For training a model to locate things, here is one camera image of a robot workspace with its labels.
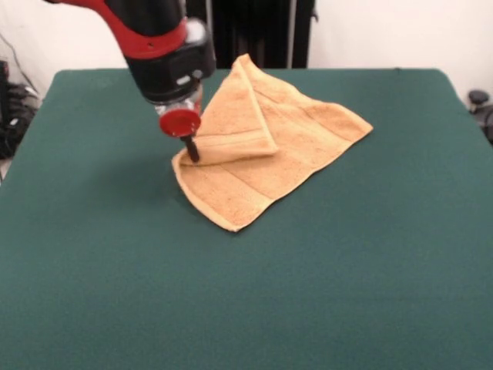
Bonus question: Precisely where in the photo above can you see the black chair base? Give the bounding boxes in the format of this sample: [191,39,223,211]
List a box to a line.
[468,89,493,146]

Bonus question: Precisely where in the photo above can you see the black equipment with cables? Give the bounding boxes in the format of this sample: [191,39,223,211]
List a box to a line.
[0,57,42,159]

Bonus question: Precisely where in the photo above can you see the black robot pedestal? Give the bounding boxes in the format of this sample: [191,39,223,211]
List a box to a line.
[206,0,320,70]

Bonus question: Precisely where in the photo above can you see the orange terry towel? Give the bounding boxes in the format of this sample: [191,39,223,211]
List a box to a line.
[171,53,374,234]

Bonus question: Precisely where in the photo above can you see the dark green table cloth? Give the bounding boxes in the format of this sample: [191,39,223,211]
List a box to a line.
[0,68,493,370]

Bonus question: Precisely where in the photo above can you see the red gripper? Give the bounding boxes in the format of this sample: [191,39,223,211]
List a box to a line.
[159,108,203,163]

